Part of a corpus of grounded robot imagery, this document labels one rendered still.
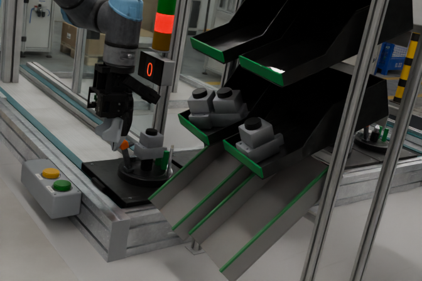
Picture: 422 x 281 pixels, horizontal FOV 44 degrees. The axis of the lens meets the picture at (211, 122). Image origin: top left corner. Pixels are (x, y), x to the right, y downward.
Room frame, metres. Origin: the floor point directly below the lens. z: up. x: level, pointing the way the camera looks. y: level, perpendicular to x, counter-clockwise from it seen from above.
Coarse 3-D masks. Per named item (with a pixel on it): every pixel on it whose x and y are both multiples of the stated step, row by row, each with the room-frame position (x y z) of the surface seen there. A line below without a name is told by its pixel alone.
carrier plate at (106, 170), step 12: (84, 168) 1.23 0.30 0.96; (96, 168) 1.23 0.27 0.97; (108, 168) 1.24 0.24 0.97; (108, 180) 1.17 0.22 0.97; (120, 180) 1.18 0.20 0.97; (108, 192) 1.13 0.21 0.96; (120, 192) 1.12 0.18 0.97; (132, 192) 1.13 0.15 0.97; (144, 192) 1.14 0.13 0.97; (120, 204) 1.09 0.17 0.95; (132, 204) 1.08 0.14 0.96
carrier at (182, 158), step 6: (198, 150) 1.49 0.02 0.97; (168, 156) 1.40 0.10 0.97; (174, 156) 1.40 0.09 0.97; (180, 156) 1.41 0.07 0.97; (186, 156) 1.42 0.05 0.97; (192, 156) 1.43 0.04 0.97; (174, 162) 1.37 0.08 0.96; (180, 162) 1.37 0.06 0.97; (186, 162) 1.37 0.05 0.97; (180, 168) 1.35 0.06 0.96
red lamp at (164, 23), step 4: (156, 16) 1.44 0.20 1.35; (160, 16) 1.43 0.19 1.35; (164, 16) 1.43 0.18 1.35; (168, 16) 1.43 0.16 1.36; (172, 16) 1.44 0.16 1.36; (156, 20) 1.44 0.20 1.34; (160, 20) 1.43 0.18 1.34; (164, 20) 1.43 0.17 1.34; (168, 20) 1.44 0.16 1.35; (172, 20) 1.45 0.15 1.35; (156, 24) 1.44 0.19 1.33; (160, 24) 1.43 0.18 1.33; (164, 24) 1.43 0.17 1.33; (168, 24) 1.44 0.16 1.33; (172, 24) 1.45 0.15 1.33; (156, 28) 1.44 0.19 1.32; (160, 28) 1.43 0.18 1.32; (164, 28) 1.43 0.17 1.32; (168, 28) 1.44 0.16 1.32; (172, 28) 1.45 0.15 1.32; (160, 32) 1.43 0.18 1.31; (164, 32) 1.43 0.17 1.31; (168, 32) 1.44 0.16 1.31
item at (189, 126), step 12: (240, 72) 1.10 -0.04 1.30; (228, 84) 1.08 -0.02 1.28; (240, 84) 1.10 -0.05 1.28; (252, 84) 1.12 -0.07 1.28; (264, 84) 1.13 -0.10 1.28; (252, 96) 1.09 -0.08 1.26; (264, 96) 0.98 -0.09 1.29; (276, 96) 0.99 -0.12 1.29; (252, 108) 0.97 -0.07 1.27; (264, 108) 0.98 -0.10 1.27; (180, 120) 1.03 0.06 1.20; (240, 120) 0.96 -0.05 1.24; (192, 132) 0.99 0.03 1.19; (204, 132) 0.98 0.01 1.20; (216, 132) 0.93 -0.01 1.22; (228, 132) 0.95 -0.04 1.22
